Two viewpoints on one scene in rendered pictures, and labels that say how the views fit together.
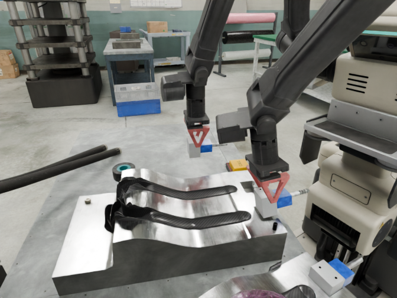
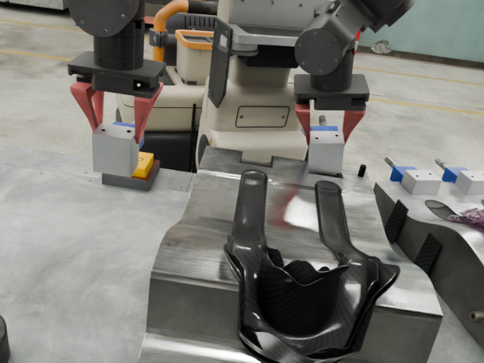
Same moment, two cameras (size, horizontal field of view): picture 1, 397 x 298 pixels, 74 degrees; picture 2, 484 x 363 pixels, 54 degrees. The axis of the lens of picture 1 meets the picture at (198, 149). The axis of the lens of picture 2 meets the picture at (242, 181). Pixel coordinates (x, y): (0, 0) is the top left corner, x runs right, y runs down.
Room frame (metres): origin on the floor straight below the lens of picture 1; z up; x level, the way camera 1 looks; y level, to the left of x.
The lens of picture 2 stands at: (0.49, 0.52, 1.21)
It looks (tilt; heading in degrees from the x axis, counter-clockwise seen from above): 28 degrees down; 281
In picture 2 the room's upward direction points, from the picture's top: 8 degrees clockwise
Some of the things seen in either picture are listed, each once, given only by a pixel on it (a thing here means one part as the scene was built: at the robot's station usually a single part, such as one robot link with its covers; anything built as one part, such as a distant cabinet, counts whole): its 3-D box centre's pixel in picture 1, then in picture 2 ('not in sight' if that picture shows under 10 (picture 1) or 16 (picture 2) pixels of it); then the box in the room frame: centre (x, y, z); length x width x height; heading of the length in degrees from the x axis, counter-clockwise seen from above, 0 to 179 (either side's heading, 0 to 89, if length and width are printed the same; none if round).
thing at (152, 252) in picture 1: (171, 214); (284, 264); (0.51, 0.07, 0.87); 0.50 x 0.26 x 0.14; 101
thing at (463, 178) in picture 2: not in sight; (456, 176); (0.26, -0.34, 0.86); 0.13 x 0.05 x 0.05; 118
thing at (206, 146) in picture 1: (207, 145); (127, 135); (0.76, -0.03, 0.93); 0.13 x 0.05 x 0.05; 100
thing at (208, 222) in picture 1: (176, 200); (299, 223); (0.50, 0.05, 0.92); 0.35 x 0.16 x 0.09; 101
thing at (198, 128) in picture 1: (197, 132); (128, 106); (0.74, 0.00, 0.99); 0.07 x 0.07 x 0.09; 11
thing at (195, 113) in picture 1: (195, 109); (119, 47); (0.76, 0.01, 1.06); 0.10 x 0.07 x 0.07; 11
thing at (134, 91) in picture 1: (136, 91); not in sight; (3.68, 0.88, 0.28); 0.61 x 0.41 x 0.15; 104
